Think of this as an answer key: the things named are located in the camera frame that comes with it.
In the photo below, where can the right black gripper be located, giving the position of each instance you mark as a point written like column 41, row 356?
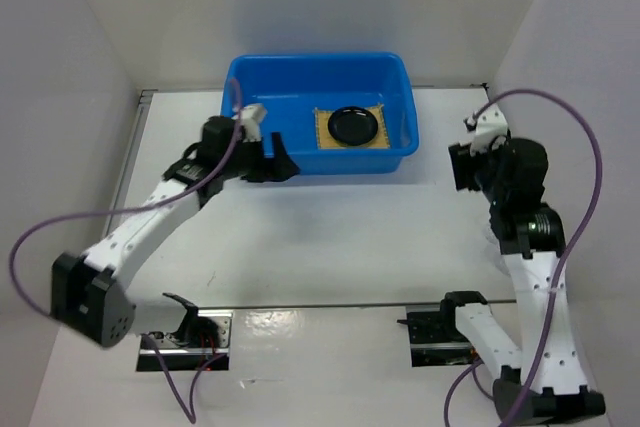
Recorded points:
column 461, row 160

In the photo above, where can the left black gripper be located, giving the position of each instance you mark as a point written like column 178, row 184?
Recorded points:
column 278, row 169

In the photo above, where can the woven bamboo mat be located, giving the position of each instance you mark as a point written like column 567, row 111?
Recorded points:
column 325, row 142

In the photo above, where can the black plastic plate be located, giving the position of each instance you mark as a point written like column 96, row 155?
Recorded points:
column 353, row 126

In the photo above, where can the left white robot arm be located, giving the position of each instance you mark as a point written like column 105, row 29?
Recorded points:
column 89, row 290

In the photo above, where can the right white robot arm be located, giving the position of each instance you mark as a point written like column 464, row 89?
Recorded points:
column 539, row 381

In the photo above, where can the blue plastic bin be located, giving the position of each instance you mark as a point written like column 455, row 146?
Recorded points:
column 300, row 91

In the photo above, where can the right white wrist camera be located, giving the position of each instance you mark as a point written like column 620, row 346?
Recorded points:
column 486, row 127

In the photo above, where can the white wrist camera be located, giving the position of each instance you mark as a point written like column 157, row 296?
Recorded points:
column 486, row 127
column 251, row 117

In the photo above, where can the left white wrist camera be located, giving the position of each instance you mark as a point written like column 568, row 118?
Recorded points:
column 251, row 117

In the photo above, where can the aluminium frame rail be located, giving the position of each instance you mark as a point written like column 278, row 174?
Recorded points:
column 124, row 178

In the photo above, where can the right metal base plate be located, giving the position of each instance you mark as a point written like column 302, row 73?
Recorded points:
column 432, row 343

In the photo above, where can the metal base plate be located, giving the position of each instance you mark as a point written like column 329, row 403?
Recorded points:
column 206, row 344
column 432, row 343

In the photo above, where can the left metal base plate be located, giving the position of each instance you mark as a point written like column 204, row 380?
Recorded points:
column 206, row 344

